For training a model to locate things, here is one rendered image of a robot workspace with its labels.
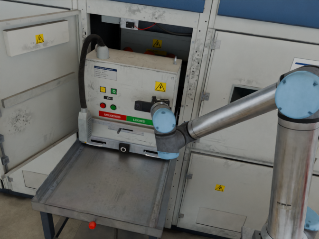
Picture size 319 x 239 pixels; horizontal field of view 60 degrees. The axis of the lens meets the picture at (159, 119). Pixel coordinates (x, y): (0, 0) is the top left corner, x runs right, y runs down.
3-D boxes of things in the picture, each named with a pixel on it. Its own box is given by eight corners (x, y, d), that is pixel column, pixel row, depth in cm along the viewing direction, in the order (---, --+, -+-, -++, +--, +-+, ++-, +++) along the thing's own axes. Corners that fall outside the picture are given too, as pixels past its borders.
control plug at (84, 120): (87, 142, 151) (86, 114, 142) (79, 141, 152) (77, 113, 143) (92, 134, 158) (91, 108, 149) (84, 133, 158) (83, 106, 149)
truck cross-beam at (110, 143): (169, 159, 159) (170, 151, 156) (80, 142, 165) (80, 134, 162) (170, 154, 164) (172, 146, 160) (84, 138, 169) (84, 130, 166)
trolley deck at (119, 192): (161, 238, 123) (163, 229, 120) (32, 209, 129) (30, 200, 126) (178, 150, 181) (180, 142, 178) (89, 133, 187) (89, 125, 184)
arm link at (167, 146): (186, 152, 120) (183, 125, 116) (171, 163, 112) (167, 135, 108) (169, 149, 126) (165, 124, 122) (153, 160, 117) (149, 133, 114)
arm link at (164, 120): (154, 136, 109) (151, 113, 106) (152, 127, 120) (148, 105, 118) (178, 133, 109) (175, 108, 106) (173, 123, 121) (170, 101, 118)
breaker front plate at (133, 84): (165, 152, 157) (176, 74, 133) (85, 137, 162) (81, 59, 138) (165, 151, 159) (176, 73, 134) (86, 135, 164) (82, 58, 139)
